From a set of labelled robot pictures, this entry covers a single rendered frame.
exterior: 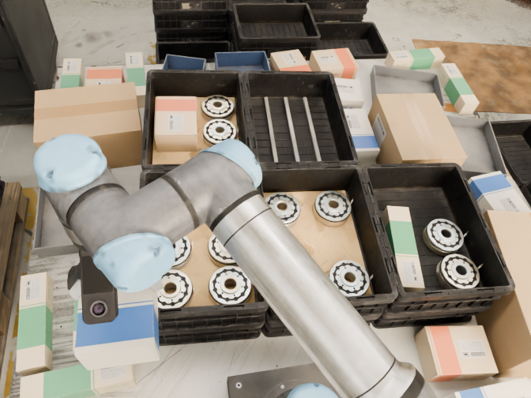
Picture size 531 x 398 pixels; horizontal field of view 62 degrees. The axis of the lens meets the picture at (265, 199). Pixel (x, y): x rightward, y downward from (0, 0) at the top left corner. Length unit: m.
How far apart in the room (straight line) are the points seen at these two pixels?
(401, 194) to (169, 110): 0.74
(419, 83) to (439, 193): 0.69
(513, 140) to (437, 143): 1.20
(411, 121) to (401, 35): 2.10
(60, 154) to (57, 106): 0.97
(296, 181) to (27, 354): 0.79
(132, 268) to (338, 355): 0.24
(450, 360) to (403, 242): 0.31
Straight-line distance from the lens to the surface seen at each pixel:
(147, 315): 0.77
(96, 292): 0.67
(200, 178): 0.51
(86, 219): 0.51
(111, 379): 1.15
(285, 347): 1.22
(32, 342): 1.22
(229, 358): 1.20
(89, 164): 0.52
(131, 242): 0.48
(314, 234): 1.22
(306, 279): 0.50
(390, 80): 1.96
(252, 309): 0.99
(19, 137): 2.71
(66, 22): 3.44
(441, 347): 1.26
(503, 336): 1.32
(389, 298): 1.07
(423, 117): 1.60
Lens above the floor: 1.85
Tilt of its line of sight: 54 degrees down
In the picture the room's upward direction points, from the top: 10 degrees clockwise
